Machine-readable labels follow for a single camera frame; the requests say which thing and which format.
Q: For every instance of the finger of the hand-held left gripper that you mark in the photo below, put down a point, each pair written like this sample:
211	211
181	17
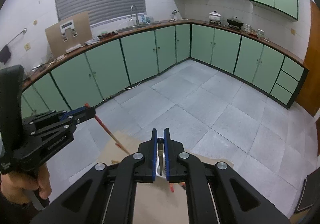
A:
85	111
85	118

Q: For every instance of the plain wooden chopstick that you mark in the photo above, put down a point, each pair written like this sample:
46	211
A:
115	162

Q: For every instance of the wooden kitchen countertop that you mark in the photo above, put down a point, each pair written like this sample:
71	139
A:
180	21

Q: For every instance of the white bracket device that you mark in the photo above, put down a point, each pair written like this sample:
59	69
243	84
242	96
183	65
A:
66	25

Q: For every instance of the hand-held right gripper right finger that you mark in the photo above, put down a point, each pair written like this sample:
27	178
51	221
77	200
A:
167	159

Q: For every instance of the steel kitchen faucet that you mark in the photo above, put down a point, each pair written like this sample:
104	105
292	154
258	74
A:
135	14

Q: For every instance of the wooden door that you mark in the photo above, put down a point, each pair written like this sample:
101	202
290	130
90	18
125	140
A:
312	64

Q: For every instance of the row of green base cabinets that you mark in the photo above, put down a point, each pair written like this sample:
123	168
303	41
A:
225	49

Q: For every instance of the cardboard sheet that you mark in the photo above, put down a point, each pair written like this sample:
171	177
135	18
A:
155	201

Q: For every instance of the metal towel rail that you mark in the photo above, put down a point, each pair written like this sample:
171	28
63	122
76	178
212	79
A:
17	35

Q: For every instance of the patterned bowl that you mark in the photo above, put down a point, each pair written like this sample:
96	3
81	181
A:
260	33

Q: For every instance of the black cabinet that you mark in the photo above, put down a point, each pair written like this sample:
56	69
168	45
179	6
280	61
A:
310	194

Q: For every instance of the white cooking pot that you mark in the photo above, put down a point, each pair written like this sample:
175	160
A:
215	17

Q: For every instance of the steel kitchen sink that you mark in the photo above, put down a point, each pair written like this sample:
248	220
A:
130	28

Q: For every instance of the white two-compartment utensil holder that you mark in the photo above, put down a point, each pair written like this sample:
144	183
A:
158	170

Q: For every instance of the black hanging cloth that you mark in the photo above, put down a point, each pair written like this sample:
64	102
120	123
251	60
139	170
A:
5	54

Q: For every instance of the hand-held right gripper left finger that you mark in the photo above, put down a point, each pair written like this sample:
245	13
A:
155	159

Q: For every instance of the brown board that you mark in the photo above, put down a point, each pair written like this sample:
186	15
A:
82	26

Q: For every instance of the black wok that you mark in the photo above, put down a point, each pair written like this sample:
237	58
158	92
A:
235	23

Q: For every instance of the person's left forearm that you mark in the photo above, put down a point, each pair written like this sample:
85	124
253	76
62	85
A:
10	210

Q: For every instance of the red patterned wooden chopstick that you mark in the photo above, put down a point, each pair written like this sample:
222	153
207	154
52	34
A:
120	144
172	187

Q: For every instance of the person's left hand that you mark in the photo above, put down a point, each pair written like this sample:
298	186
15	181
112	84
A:
15	186

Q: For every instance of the grey rag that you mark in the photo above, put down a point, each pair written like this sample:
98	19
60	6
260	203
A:
92	41

